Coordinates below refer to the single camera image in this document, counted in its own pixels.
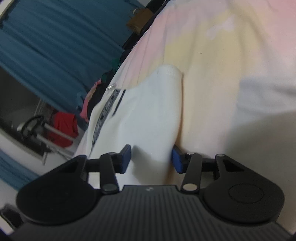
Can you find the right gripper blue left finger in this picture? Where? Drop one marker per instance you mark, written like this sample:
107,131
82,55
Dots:
112,164

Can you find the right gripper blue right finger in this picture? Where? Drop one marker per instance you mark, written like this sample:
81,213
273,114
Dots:
191,166

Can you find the white sweatshirt with striped trim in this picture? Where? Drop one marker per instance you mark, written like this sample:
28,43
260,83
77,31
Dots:
146,117

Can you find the blue curtain left panel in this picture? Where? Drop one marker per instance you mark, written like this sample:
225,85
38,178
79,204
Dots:
13,173

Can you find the blue curtain panel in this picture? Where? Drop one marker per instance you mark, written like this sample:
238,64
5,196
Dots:
13,173
58,49

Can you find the pink garment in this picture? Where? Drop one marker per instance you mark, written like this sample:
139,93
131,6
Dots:
83,113

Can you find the red garment on rack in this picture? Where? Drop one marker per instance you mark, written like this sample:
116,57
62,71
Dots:
67,124

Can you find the black garment pile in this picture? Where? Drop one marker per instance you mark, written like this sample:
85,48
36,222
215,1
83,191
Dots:
96,98

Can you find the green garment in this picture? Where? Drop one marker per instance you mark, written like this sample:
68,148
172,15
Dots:
107,76

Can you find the dark window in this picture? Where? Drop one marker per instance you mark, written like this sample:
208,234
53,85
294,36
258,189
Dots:
18,105

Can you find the pastel tie-dye bed sheet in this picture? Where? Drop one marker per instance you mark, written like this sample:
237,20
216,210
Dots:
237,59

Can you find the blue curtain right panel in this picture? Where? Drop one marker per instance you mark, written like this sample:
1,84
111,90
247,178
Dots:
58,49

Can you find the black armchair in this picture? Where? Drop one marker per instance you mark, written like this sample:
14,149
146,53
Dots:
156,7

